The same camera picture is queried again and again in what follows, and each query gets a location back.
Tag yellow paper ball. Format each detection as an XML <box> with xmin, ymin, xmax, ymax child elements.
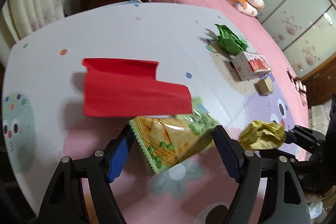
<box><xmin>239</xmin><ymin>120</ymin><xmax>286</xmax><ymax>151</ymax></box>

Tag green cracker snack packet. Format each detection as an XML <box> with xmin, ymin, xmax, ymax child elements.
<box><xmin>129</xmin><ymin>97</ymin><xmax>218</xmax><ymax>174</ymax></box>

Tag small beige box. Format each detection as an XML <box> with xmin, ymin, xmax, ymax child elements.
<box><xmin>256</xmin><ymin>76</ymin><xmax>274</xmax><ymax>96</ymax></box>

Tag cartoon printed bed mat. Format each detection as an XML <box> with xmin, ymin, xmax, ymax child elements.
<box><xmin>2</xmin><ymin>3</ymin><xmax>308</xmax><ymax>213</ymax></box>

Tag red white carton box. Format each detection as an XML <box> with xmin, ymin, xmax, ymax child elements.
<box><xmin>231</xmin><ymin>52</ymin><xmax>272</xmax><ymax>81</ymax></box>

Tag crumpled green paper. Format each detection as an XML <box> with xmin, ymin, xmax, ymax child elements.
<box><xmin>215</xmin><ymin>24</ymin><xmax>248</xmax><ymax>56</ymax></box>

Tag frosted glass wardrobe doors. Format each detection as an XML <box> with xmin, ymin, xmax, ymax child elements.
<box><xmin>257</xmin><ymin>0</ymin><xmax>335</xmax><ymax>77</ymax></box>

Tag red folded paper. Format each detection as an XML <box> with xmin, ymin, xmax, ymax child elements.
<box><xmin>82</xmin><ymin>58</ymin><xmax>193</xmax><ymax>118</ymax></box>

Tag pink bed sheet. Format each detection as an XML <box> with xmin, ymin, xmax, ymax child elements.
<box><xmin>136</xmin><ymin>0</ymin><xmax>310</xmax><ymax>109</ymax></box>

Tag cream curtain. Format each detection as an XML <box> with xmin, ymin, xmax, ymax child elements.
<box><xmin>1</xmin><ymin>0</ymin><xmax>64</xmax><ymax>67</ymax></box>

